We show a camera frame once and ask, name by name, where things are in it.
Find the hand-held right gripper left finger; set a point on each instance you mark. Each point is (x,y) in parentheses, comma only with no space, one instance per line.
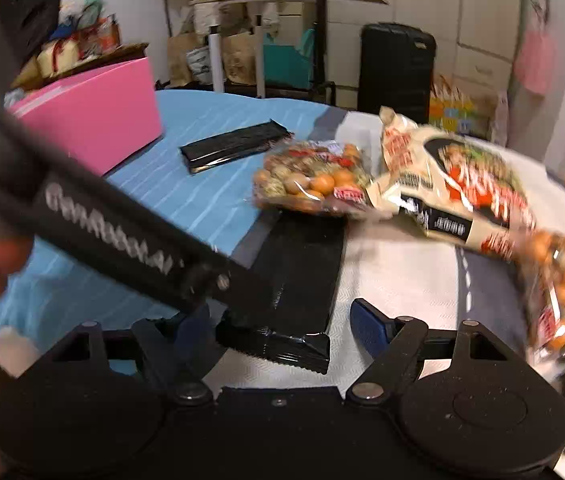
(195,327)

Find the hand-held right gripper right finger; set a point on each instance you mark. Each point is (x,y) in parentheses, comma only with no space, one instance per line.
(370,325)

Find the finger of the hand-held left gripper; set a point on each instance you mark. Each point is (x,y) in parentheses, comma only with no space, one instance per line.
(232,290)

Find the black snack packet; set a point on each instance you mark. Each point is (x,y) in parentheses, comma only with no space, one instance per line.
(235,146)
(302,270)

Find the pink cardboard box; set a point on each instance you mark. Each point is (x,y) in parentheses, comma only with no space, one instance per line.
(97,110)

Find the clear bag of orange snacks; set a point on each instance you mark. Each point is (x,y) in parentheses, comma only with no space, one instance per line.
(312,180)
(562,285)

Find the person's left forearm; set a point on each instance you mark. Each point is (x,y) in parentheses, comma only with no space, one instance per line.
(10,352)

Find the low wooden cabinet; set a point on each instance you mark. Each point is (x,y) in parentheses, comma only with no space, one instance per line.
(112,56)

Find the cream noodle packet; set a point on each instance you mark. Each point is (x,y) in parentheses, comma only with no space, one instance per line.
(462,185)

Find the brown paper bag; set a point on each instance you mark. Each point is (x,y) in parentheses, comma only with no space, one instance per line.
(240,60)
(180,60)

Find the orange printed bag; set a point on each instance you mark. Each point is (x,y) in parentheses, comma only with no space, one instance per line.
(105,35)

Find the white printed bag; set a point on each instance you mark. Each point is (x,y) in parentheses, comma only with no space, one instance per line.
(197,65)

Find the colourful printed box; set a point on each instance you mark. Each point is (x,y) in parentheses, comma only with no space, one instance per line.
(455,110)

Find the teal bag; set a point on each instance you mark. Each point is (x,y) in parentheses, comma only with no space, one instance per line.
(287,65)

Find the black suitcase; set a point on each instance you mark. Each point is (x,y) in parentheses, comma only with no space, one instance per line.
(397,70)

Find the pink hanging bag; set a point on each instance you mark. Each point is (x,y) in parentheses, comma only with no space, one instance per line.
(535,60)

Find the white wardrobe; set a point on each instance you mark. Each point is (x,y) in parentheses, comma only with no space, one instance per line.
(462,10)

